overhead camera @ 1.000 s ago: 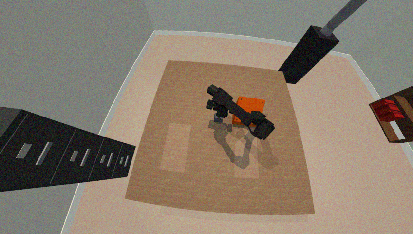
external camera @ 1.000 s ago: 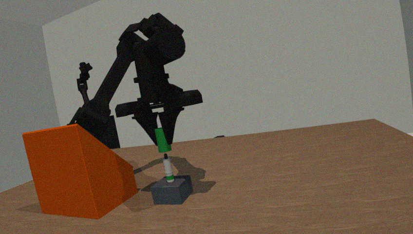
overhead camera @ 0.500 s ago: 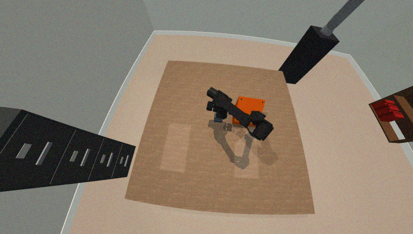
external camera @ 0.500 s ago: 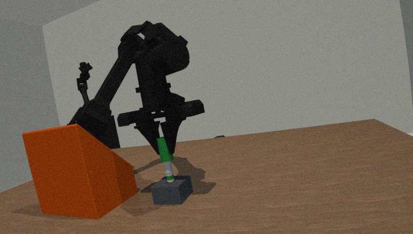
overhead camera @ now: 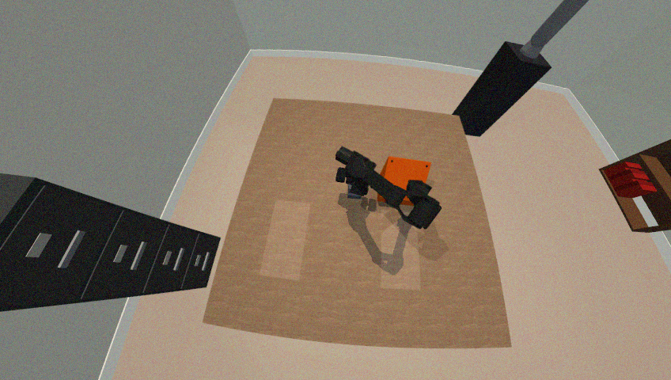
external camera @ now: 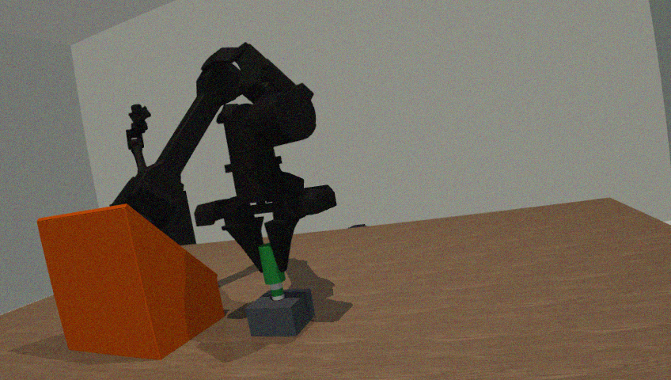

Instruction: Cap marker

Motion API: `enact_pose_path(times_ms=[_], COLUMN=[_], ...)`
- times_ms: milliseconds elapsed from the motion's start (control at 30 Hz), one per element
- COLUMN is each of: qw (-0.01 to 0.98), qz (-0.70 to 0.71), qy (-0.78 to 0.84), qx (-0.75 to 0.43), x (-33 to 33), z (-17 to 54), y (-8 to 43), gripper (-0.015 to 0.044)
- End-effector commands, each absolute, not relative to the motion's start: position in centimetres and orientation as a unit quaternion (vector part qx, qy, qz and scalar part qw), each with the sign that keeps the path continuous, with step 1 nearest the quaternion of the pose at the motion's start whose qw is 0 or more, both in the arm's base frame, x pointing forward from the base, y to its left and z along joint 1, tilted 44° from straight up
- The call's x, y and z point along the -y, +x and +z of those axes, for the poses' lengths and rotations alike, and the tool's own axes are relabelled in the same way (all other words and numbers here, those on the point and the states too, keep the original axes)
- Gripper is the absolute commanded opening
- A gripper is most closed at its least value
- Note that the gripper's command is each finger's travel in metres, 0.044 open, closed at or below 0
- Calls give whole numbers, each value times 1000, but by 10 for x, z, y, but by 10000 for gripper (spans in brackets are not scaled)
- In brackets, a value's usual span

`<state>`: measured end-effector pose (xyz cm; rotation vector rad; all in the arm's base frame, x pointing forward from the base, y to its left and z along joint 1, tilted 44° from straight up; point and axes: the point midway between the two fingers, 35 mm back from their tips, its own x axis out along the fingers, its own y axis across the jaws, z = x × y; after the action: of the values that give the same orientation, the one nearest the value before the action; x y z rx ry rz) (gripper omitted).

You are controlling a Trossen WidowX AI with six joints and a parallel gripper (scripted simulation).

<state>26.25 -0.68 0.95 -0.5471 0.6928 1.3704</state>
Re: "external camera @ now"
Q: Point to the white marker with green band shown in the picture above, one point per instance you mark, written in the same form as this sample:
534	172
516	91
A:
277	292

